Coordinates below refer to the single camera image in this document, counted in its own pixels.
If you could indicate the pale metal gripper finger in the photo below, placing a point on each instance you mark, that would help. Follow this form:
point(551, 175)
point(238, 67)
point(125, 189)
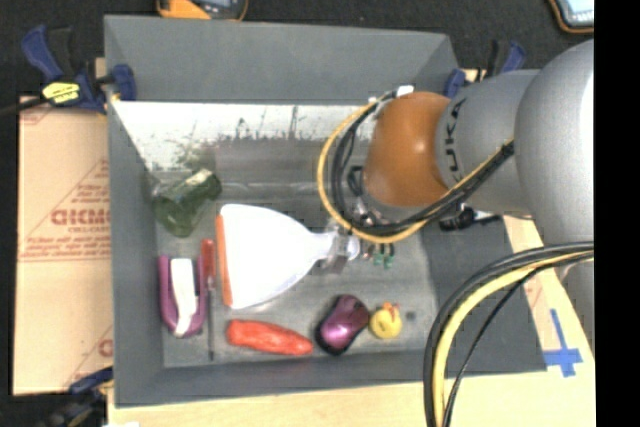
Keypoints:
point(346, 242)
point(336, 264)

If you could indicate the white dustpan with orange edge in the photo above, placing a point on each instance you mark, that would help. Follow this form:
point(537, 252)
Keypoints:
point(270, 255)

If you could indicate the purple computer mouse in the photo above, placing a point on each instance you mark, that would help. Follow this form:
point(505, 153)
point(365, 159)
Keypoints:
point(342, 325)

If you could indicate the yellow rubber duck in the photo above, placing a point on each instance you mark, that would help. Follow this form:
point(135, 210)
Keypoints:
point(385, 322)

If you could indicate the red toy pepper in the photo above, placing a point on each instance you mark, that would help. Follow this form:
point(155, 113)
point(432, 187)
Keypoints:
point(270, 338)

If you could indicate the purple and white stapler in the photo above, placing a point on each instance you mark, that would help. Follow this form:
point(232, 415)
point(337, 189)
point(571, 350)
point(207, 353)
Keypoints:
point(182, 295)

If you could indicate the grey metal bin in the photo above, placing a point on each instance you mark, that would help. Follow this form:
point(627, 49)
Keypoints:
point(280, 65)

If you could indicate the brown cardboard board, red print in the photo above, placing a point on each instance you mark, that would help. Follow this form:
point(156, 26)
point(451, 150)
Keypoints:
point(60, 215)

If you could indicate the black cylinder on white bracket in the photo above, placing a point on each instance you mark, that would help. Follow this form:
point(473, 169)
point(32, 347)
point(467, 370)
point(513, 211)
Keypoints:
point(457, 219)

